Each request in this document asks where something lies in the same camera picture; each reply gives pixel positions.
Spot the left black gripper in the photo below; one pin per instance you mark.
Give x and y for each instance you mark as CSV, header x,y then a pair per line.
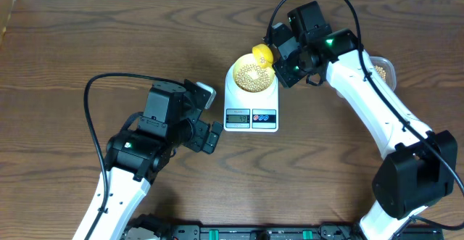
x,y
197,141

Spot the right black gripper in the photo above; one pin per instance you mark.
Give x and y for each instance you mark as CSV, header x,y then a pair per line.
x,y
286,78

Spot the yellow measuring scoop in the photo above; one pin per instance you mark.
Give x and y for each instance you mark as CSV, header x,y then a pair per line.
x,y
263,55

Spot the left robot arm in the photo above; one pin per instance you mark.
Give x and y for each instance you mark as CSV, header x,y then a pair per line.
x,y
140,150

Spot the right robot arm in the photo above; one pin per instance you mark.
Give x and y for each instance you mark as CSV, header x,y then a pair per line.
x,y
418,167

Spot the white digital kitchen scale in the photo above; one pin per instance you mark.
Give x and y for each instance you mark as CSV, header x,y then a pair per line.
x,y
250,111

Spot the soybeans in bowl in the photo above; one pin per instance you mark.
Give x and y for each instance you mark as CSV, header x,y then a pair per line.
x,y
252,78

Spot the pale yellow bowl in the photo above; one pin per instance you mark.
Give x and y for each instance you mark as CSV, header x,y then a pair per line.
x,y
249,59

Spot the pile of soybeans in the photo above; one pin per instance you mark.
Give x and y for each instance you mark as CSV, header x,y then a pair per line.
x,y
381,72

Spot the clear plastic container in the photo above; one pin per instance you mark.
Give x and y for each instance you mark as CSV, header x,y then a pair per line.
x,y
391,80

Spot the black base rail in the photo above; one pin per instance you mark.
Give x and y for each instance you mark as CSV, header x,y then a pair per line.
x,y
150,227

